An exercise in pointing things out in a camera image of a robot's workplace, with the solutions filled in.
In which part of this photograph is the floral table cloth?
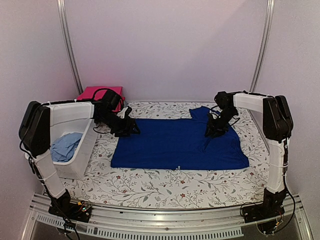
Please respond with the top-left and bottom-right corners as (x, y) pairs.
(62, 108), (269, 209)

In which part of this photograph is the left aluminium frame post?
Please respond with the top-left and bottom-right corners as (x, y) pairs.
(56, 0), (84, 95)

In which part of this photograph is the folded pink garment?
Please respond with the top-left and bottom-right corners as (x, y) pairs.
(76, 86), (125, 111)

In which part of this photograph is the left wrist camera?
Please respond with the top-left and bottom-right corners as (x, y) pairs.
(116, 106), (132, 119)

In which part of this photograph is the right aluminium frame post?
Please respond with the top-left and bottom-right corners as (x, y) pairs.
(249, 0), (275, 92)

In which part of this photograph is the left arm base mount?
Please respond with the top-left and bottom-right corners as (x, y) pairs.
(48, 200), (92, 223)

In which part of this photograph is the aluminium front rail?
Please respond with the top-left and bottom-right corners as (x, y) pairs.
(22, 194), (316, 240)

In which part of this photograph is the light blue garment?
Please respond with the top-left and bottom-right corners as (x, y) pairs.
(50, 132), (83, 163)

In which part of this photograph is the blue t-shirt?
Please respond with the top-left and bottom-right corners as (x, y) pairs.
(110, 106), (250, 171)

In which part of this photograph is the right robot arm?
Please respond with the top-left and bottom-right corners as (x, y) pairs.
(204, 91), (294, 218)

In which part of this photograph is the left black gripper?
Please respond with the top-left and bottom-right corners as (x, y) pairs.
(98, 111), (141, 137)

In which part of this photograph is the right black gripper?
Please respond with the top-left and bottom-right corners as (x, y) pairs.
(205, 108), (238, 138)

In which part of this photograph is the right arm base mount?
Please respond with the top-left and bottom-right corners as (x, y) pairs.
(240, 199), (285, 223)

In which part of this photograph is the white plastic laundry bin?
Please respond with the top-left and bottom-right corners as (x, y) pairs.
(24, 103), (98, 180)

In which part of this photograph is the aluminium frame post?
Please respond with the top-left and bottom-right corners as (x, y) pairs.
(56, 0), (84, 95)
(249, 0), (275, 92)

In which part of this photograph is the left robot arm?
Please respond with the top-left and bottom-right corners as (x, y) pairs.
(18, 88), (141, 217)

